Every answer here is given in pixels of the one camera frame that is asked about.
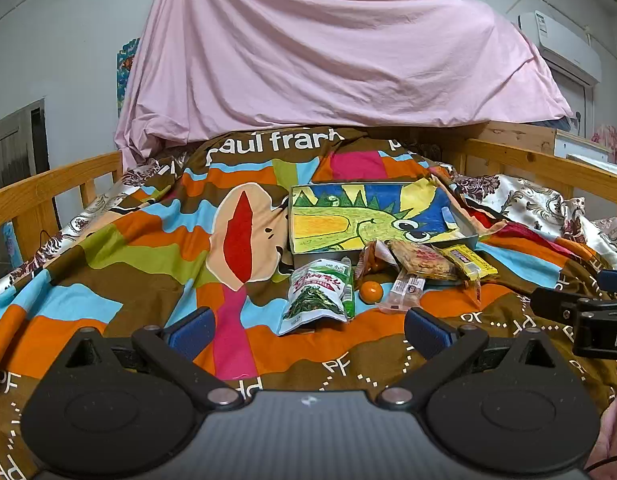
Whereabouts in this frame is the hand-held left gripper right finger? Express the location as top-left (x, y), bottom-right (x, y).
top-left (381, 307), bottom-right (561, 409)

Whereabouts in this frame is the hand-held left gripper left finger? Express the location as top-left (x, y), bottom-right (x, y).
top-left (61, 306), bottom-right (244, 409)

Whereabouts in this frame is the clear packet with barcode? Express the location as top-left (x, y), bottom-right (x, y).
top-left (379, 269), bottom-right (428, 315)

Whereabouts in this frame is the rice cracker packet red print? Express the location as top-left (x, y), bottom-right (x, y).
top-left (388, 240), bottom-right (460, 282)

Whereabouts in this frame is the yellow snack packet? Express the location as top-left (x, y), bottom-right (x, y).
top-left (435, 244), bottom-right (500, 286)

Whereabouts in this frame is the green squeeze tube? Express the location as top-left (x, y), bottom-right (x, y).
top-left (339, 256), bottom-right (357, 319)

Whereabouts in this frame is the clear packet with orange snack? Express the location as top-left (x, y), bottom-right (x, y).
top-left (355, 240), bottom-right (398, 281)

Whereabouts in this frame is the green and white snack packet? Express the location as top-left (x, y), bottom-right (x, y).
top-left (278, 258), bottom-right (353, 337)

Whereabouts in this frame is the grey shallow box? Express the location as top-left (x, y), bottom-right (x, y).
top-left (290, 178), bottom-right (480, 273)

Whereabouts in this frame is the small orange fruit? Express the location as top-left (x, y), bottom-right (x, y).
top-left (357, 280), bottom-right (384, 306)

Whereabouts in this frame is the colourful printed blanket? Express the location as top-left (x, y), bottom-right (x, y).
top-left (0, 127), bottom-right (617, 480)

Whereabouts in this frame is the white floral satin quilt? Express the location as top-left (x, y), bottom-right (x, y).
top-left (18, 157), bottom-right (617, 273)

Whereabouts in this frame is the colourful cartoon printed tray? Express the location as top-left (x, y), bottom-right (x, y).
top-left (292, 180), bottom-right (464, 253)

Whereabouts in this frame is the white cabinet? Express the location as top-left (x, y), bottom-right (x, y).
top-left (553, 129), bottom-right (613, 163)

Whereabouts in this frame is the pink floral garment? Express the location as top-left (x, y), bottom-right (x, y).
top-left (591, 124), bottom-right (617, 167)

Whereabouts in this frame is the white door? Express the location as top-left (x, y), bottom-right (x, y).
top-left (545, 57), bottom-right (596, 133)

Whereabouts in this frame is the white air conditioner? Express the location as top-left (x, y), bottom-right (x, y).
top-left (517, 10), bottom-right (603, 85)

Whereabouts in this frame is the grey door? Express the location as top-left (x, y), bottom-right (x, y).
top-left (0, 99), bottom-right (48, 196)

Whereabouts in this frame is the pink bed sheet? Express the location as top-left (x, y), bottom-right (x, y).
top-left (113, 0), bottom-right (574, 161)

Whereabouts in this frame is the wooden bed frame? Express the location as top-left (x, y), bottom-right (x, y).
top-left (0, 120), bottom-right (617, 266)

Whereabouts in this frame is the colourful wall poster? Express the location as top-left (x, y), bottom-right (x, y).
top-left (116, 37), bottom-right (140, 117)

